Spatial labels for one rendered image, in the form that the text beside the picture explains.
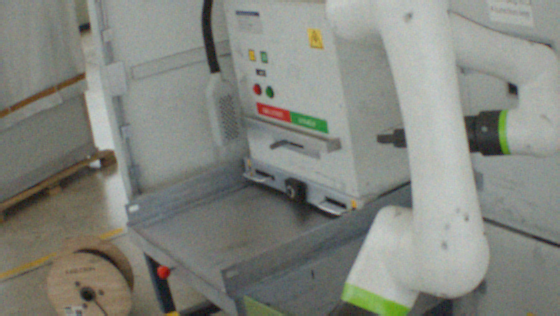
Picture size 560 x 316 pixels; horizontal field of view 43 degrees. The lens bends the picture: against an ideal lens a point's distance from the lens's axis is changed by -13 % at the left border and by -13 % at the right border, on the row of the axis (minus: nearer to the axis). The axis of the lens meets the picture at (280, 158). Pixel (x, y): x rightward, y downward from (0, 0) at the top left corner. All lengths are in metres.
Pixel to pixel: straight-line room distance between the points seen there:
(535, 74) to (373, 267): 0.50
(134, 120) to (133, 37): 0.25
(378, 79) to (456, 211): 0.77
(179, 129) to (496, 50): 1.23
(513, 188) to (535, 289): 0.28
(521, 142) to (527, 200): 0.37
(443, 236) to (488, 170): 0.76
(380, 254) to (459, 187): 0.22
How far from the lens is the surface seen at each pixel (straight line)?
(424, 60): 1.15
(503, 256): 1.99
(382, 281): 1.32
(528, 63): 1.50
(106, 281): 3.33
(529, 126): 1.50
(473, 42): 1.41
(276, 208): 2.14
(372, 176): 1.93
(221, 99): 2.16
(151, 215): 2.24
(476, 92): 1.87
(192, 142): 2.43
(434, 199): 1.18
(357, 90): 1.86
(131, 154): 2.37
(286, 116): 2.07
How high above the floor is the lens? 1.68
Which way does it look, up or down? 19 degrees down
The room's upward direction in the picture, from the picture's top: 10 degrees counter-clockwise
